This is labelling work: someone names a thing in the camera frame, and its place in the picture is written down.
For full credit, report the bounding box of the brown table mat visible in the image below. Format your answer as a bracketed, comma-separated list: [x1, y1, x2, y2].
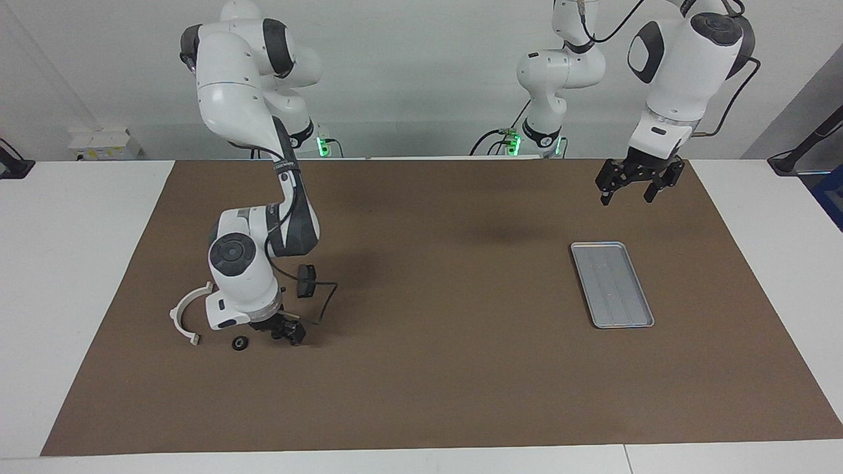
[41, 158, 843, 456]

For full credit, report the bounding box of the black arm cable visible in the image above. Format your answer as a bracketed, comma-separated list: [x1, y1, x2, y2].
[573, 0, 762, 139]
[265, 217, 339, 325]

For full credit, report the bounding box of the black base cable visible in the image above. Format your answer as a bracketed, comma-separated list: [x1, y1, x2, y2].
[470, 99, 531, 157]

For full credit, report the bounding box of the silver metal tray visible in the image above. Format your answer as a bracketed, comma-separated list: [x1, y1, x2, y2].
[570, 241, 655, 329]

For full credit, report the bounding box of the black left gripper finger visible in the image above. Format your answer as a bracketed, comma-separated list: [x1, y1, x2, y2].
[596, 161, 630, 207]
[644, 159, 686, 203]

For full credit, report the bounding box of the black stand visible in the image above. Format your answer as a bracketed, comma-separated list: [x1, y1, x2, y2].
[767, 105, 843, 175]
[0, 138, 35, 180]

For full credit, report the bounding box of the white power strip box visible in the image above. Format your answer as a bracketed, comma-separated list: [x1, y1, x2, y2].
[69, 128, 142, 161]

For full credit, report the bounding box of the white semicircular bracket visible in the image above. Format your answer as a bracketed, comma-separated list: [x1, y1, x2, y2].
[169, 282, 215, 346]

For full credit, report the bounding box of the blue crate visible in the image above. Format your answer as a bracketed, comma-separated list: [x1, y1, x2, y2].
[811, 165, 843, 231]

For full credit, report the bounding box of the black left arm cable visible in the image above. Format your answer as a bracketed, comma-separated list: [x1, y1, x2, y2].
[573, 0, 762, 139]

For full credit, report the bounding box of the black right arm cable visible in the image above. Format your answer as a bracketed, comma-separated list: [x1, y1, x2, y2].
[265, 217, 339, 325]

